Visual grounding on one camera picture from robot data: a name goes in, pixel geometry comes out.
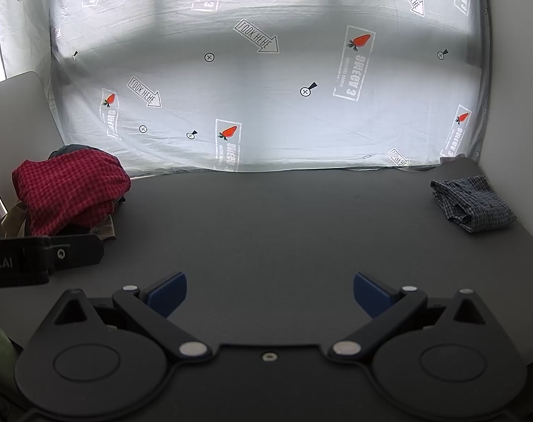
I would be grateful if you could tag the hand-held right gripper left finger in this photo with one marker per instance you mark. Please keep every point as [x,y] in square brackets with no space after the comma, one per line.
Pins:
[169,292]

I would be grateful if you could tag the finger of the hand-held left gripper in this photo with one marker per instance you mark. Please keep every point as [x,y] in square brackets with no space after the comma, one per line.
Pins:
[77,252]

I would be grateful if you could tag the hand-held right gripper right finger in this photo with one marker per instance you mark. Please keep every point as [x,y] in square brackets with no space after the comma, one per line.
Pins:
[369,292]

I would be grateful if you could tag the red checked garment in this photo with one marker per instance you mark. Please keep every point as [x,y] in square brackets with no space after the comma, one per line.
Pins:
[68,189]

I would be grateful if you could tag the grey panel board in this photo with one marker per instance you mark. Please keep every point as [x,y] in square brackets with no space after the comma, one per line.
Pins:
[15,140]

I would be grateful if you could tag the blue plaid shirt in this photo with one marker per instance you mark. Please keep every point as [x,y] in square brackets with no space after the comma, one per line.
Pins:
[473,202]

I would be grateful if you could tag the printed grey bed sheet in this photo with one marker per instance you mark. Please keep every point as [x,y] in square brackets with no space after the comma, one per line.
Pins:
[266,66]

